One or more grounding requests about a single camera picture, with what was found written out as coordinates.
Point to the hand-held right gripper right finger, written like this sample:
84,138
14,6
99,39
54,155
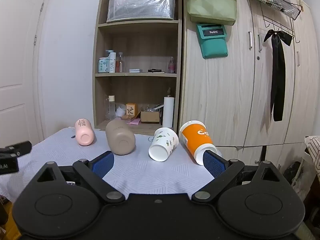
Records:
215,164

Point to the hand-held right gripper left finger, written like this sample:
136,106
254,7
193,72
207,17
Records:
102,165

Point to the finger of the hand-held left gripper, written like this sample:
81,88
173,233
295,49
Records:
21,148

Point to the orange paper cup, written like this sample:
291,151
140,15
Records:
195,137

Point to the beige cup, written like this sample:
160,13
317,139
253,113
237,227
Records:
118,135

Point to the white patterned paper cup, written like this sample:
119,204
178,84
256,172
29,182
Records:
162,142

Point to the white textured tablecloth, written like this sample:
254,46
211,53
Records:
150,175

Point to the pink packet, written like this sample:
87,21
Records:
135,121

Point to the clear bottle beige cap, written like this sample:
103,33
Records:
111,108

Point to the yellow floral box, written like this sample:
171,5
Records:
131,110

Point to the brown cardboard box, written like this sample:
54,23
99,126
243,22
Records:
150,117

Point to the white paper towel roll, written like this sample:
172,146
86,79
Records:
168,112

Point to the light wood wardrobe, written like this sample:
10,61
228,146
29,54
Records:
225,92

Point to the wooden open shelf unit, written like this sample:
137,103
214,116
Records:
96,92

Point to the dark bag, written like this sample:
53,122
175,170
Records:
293,172

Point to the white door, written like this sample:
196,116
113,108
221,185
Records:
15,55

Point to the teal skincare jar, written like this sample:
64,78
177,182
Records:
103,66

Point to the white patterned box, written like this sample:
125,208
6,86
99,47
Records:
313,155

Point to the white flat case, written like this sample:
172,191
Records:
135,70

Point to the white tube bottle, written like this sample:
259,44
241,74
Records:
112,63

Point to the amber clear bottle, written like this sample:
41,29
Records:
120,63

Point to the pink small bottle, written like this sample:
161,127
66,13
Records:
171,67

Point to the black flat case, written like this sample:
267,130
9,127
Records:
155,70

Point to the black ribbon bow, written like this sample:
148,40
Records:
278,75

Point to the white pump bottle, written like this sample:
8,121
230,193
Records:
108,53

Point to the teal pouch with label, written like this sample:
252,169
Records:
213,46

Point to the light green bag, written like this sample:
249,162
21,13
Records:
211,6

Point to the grey plastic-wrapped storage box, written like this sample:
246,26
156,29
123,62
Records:
141,6

